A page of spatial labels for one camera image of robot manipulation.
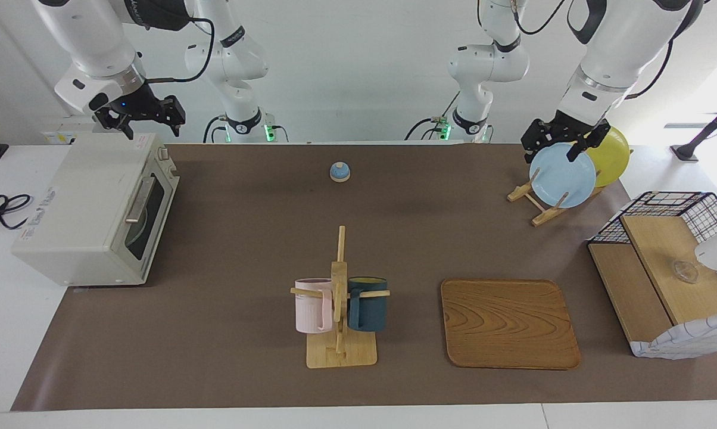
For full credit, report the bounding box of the oven glass door with handle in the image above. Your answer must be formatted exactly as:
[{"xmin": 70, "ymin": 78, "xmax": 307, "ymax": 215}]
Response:
[{"xmin": 116, "ymin": 161, "xmax": 180, "ymax": 285}]

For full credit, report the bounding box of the cream toaster oven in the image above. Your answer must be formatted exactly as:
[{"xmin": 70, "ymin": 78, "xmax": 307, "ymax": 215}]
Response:
[{"xmin": 11, "ymin": 132, "xmax": 180, "ymax": 287}]

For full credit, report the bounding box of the light blue plate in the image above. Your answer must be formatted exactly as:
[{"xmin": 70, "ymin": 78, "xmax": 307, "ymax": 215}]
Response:
[{"xmin": 529, "ymin": 143, "xmax": 597, "ymax": 209}]

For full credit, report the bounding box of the yellow plate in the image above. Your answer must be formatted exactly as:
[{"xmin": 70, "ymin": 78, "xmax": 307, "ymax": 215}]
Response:
[{"xmin": 585, "ymin": 125, "xmax": 631, "ymax": 188}]

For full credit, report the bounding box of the white power box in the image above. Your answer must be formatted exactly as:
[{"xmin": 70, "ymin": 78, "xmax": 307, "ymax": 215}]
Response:
[{"xmin": 40, "ymin": 116, "xmax": 103, "ymax": 145}]

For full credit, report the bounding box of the wooden plate rack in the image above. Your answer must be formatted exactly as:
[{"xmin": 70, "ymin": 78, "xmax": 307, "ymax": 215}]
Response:
[{"xmin": 507, "ymin": 168, "xmax": 606, "ymax": 227}]

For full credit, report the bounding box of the small clear glass dish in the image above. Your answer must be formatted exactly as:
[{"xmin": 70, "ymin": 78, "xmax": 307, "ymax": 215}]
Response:
[{"xmin": 671, "ymin": 260, "xmax": 700, "ymax": 284}]

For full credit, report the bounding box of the wooden serving tray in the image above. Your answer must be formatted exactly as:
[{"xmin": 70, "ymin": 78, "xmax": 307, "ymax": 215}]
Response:
[{"xmin": 441, "ymin": 278, "xmax": 581, "ymax": 371}]

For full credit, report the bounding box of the brown table mat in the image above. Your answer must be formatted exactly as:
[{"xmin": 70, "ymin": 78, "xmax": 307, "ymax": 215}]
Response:
[{"xmin": 10, "ymin": 143, "xmax": 717, "ymax": 412}]

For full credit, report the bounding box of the white checked cloth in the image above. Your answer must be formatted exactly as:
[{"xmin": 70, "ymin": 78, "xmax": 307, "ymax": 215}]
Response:
[{"xmin": 629, "ymin": 314, "xmax": 717, "ymax": 360}]

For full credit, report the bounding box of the dark blue mug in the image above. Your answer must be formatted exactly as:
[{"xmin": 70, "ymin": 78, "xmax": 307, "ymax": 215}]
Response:
[{"xmin": 347, "ymin": 276, "xmax": 388, "ymax": 332}]

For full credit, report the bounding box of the pink mug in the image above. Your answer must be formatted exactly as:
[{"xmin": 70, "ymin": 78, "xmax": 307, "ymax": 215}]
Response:
[{"xmin": 294, "ymin": 278, "xmax": 334, "ymax": 334}]

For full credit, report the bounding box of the wooden mug rack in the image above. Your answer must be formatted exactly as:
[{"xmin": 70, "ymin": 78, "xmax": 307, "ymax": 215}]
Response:
[{"xmin": 290, "ymin": 225, "xmax": 391, "ymax": 369}]

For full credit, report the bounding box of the wooden shelf with wire basket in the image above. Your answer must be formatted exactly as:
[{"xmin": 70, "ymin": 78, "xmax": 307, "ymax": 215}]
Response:
[{"xmin": 587, "ymin": 191, "xmax": 717, "ymax": 359}]

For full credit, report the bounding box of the black coiled cable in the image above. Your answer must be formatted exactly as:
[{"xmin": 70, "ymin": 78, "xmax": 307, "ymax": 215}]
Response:
[{"xmin": 0, "ymin": 194, "xmax": 33, "ymax": 233}]

